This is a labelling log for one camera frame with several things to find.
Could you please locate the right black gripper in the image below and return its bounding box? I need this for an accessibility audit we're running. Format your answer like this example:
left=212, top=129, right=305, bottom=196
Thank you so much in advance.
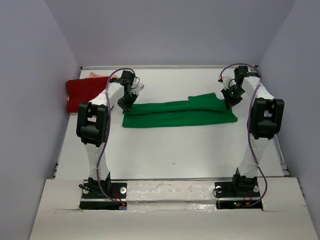
left=221, top=85, right=246, bottom=110

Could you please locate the green t shirt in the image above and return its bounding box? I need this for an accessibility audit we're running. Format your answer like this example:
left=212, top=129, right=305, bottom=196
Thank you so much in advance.
left=122, top=92, right=238, bottom=129

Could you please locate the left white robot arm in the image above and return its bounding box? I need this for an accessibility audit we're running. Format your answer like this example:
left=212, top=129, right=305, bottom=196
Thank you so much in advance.
left=76, top=67, right=144, bottom=204

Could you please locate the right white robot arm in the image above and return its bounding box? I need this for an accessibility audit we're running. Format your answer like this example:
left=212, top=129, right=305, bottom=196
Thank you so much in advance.
left=213, top=63, right=285, bottom=198

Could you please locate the pink folded t shirt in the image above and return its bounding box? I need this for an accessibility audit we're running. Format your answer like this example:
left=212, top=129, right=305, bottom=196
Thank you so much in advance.
left=88, top=72, right=109, bottom=78

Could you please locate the red folded t shirt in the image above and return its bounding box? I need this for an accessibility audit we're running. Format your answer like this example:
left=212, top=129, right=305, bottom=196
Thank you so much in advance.
left=65, top=76, right=108, bottom=113

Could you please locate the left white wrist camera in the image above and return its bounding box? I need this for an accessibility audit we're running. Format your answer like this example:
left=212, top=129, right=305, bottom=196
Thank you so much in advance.
left=131, top=81, right=145, bottom=96

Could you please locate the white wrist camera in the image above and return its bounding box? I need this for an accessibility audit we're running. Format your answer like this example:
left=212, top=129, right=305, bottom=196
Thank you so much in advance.
left=131, top=81, right=145, bottom=96
left=218, top=75, right=232, bottom=90

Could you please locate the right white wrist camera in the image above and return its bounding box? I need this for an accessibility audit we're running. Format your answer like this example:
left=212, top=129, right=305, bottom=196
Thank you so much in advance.
left=218, top=75, right=232, bottom=90

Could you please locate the aluminium table rail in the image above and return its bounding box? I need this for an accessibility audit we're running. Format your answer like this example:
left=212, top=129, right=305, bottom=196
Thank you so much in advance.
left=79, top=64, right=259, bottom=71

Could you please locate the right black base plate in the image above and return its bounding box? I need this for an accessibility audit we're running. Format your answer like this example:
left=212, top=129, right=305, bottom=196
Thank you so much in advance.
left=212, top=181, right=263, bottom=210

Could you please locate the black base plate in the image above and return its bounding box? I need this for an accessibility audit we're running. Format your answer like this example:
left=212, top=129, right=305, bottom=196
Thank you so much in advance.
left=212, top=181, right=263, bottom=210
left=79, top=181, right=128, bottom=211

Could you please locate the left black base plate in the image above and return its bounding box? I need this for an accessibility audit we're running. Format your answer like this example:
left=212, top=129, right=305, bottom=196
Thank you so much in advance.
left=79, top=181, right=128, bottom=211

